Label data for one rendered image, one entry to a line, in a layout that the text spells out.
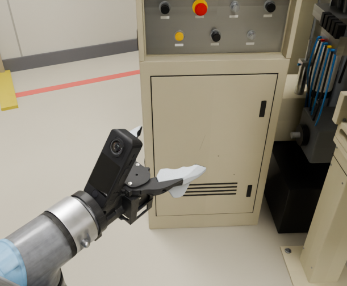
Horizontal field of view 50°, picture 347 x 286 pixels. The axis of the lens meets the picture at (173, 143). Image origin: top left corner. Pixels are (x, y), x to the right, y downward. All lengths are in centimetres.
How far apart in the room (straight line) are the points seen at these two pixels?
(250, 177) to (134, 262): 66
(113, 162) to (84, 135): 206
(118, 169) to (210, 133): 104
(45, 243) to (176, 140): 109
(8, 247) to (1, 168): 197
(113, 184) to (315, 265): 130
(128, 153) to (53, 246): 15
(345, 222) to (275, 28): 76
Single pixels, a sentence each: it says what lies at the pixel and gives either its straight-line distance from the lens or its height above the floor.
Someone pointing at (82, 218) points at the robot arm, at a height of 107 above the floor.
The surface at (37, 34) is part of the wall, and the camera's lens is 358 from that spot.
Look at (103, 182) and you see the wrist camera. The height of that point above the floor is 109.
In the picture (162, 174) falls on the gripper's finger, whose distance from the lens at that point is 59.
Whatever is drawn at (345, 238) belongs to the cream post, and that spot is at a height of 30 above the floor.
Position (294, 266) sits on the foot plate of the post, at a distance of 185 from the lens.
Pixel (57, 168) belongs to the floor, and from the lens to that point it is 235.
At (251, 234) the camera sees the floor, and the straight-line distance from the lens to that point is 193.
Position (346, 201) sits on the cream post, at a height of 51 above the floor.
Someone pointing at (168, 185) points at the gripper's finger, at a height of 106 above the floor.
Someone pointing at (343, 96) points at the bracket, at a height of 95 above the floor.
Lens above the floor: 145
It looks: 36 degrees down
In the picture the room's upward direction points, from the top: straight up
